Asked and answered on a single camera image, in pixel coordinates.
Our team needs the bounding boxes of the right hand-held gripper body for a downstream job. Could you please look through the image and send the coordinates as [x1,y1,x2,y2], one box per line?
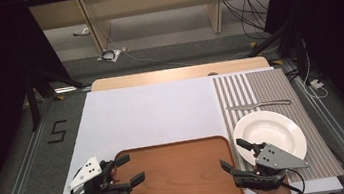
[229,136,313,194]

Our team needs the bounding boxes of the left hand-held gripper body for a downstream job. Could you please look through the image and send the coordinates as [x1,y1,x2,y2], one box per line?
[63,151,134,194]

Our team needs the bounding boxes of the white round plate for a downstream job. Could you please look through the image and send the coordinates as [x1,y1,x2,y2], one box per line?
[230,104,310,170]

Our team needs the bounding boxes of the silver table knife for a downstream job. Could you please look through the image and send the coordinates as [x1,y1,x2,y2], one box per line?
[226,97,293,114]

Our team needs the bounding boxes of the brown wooden tray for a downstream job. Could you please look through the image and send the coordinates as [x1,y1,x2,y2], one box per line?
[100,131,248,194]

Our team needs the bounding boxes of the white board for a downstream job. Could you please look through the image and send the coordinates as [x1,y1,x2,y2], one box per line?
[40,59,344,194]

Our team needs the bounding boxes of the grey striped placemat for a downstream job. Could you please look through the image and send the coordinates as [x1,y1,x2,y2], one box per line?
[212,60,344,193]

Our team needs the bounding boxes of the white power adapter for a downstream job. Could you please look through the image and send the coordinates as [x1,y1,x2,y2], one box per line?
[308,77,325,91]

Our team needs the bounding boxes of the light wooden table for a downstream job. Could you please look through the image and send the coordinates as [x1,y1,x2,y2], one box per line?
[89,55,272,93]

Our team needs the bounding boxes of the clear plastic bag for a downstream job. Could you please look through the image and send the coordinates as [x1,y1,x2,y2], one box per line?
[95,45,130,66]

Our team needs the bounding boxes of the black metal stand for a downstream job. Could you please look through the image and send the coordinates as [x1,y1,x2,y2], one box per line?
[243,17,311,84]
[20,59,98,133]

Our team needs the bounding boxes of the small white floor object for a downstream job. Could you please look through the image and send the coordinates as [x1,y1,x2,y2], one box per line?
[71,26,92,38]

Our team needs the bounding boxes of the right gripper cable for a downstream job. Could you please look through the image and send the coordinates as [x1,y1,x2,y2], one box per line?
[281,165,308,194]

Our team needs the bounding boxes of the metal floor rail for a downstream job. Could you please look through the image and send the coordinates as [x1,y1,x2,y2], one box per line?
[280,52,344,194]
[0,97,65,194]

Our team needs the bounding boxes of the white floor cable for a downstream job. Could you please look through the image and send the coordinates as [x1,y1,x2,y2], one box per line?
[96,2,257,79]

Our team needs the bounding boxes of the black hanging cables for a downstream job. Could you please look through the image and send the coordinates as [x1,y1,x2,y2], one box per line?
[221,0,274,45]

